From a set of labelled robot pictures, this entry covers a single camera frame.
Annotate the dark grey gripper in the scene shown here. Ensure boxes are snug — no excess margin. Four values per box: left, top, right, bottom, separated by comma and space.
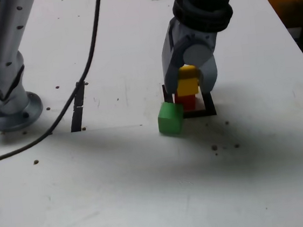
157, 13, 224, 98

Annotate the thick black cable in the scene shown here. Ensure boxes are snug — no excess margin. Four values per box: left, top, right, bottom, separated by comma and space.
0, 0, 120, 164

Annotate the green cube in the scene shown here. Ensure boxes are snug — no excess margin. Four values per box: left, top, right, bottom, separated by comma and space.
155, 100, 187, 138

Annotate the yellow cube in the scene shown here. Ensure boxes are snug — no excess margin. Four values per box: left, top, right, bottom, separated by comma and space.
173, 64, 203, 97

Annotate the black tape strip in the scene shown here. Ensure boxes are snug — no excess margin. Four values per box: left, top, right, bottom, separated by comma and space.
66, 81, 91, 133

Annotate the red cube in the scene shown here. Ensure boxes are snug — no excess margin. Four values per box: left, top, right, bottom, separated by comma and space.
174, 92, 197, 113

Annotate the black tape square outline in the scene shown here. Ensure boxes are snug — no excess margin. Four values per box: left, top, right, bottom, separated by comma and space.
161, 78, 217, 122

